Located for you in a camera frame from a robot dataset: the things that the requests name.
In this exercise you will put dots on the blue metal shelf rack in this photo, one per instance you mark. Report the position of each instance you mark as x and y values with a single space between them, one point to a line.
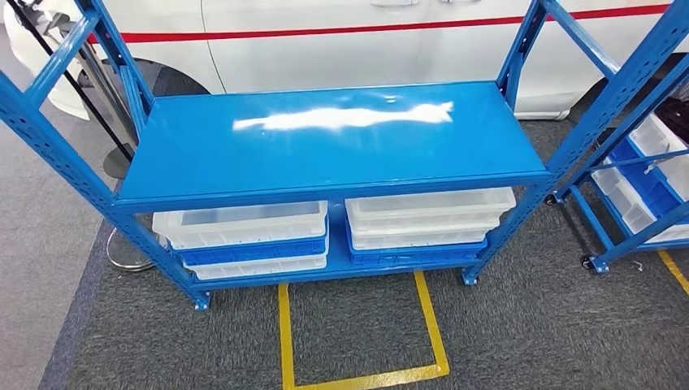
323 145

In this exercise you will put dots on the blue wheeled shelf rack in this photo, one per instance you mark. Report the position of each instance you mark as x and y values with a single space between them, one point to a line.
635 239

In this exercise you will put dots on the black plastic part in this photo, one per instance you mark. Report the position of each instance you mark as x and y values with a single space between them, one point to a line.
675 116

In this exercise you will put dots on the white car red stripe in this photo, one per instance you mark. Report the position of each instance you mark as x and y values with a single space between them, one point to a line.
323 59

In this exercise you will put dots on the black stanchion post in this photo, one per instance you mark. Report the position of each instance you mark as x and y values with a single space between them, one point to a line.
117 164

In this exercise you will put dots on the chrome stanchion post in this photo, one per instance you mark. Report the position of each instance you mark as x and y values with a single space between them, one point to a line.
116 102

